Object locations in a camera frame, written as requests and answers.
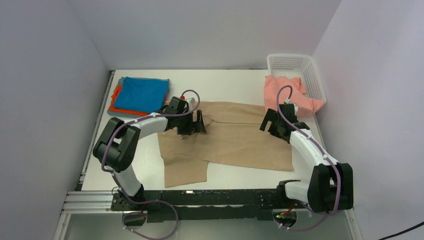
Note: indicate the pink t-shirt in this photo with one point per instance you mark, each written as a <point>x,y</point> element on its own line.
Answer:
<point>279,89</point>

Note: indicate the aluminium frame rails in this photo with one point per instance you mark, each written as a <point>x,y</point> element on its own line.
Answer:
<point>82,202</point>

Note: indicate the white plastic laundry basket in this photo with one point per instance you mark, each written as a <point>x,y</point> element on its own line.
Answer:
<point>298,65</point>

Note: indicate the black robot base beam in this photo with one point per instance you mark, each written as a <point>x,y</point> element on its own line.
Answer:
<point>213,204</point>

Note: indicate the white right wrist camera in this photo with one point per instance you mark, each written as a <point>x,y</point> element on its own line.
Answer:
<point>292,108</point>

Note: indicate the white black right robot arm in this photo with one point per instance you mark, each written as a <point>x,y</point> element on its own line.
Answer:
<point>330,187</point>

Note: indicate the blue folded t-shirt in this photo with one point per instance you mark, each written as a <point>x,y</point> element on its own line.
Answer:
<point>141,95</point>

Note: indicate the grey folded t-shirt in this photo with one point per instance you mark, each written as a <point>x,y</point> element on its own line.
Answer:
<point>114,114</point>

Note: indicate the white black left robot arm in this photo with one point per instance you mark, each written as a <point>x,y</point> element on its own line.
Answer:
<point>116,147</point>

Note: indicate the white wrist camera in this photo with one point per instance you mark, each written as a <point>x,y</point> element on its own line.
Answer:
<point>188,99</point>
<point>292,108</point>

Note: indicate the beige t-shirt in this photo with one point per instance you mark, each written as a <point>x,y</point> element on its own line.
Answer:
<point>233,137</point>

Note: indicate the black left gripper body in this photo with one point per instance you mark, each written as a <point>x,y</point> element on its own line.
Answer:
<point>185,124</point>

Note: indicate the orange folded t-shirt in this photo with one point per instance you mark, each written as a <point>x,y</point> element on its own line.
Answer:
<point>137,102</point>

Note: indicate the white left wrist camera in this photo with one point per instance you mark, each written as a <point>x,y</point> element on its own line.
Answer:
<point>188,99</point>

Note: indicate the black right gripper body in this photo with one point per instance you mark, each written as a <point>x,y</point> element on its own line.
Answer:
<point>274,129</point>

